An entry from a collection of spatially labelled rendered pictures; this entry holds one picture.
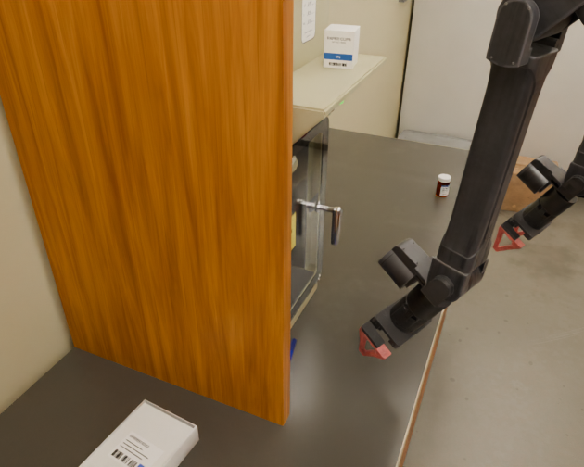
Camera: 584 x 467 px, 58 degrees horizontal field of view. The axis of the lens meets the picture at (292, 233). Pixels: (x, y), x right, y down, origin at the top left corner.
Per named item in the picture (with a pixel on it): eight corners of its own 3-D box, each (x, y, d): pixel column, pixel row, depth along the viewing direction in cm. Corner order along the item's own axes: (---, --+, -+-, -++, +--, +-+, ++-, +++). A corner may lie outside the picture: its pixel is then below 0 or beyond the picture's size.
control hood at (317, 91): (250, 164, 79) (247, 98, 73) (325, 101, 104) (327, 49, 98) (321, 178, 75) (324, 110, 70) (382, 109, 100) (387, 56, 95)
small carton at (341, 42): (323, 67, 88) (323, 29, 85) (329, 59, 92) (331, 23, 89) (351, 69, 87) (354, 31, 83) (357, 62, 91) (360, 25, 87)
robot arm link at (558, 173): (588, 185, 105) (604, 173, 110) (547, 145, 108) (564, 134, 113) (545, 219, 114) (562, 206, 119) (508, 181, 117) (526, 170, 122)
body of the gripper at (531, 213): (507, 220, 121) (529, 202, 115) (526, 206, 127) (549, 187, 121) (526, 242, 119) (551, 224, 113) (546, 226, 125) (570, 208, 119)
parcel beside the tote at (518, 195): (486, 208, 354) (496, 171, 338) (486, 187, 380) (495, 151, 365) (552, 218, 344) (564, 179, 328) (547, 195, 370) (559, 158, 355)
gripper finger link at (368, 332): (341, 343, 97) (364, 322, 89) (366, 325, 101) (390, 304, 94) (364, 373, 95) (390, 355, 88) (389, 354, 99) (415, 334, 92)
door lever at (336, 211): (318, 236, 116) (313, 242, 114) (320, 198, 111) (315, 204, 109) (341, 242, 114) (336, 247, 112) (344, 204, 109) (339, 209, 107)
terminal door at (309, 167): (260, 359, 102) (255, 173, 80) (318, 273, 125) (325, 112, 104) (264, 360, 102) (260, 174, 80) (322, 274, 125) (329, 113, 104)
